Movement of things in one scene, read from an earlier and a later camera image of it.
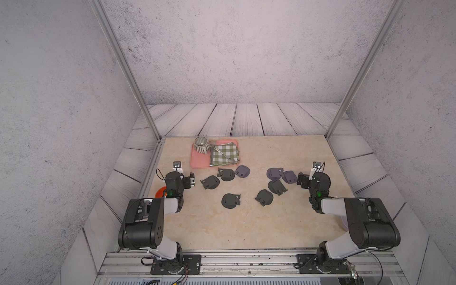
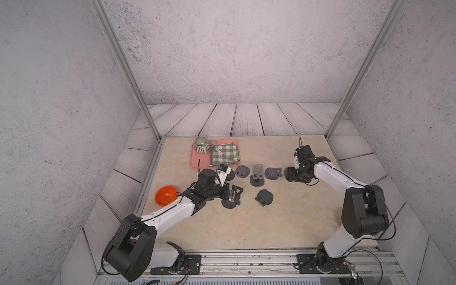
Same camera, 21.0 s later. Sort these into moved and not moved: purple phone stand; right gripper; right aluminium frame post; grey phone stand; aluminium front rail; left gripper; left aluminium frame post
Moved: right gripper; left gripper
Not moved: left aluminium frame post; grey phone stand; aluminium front rail; purple phone stand; right aluminium frame post
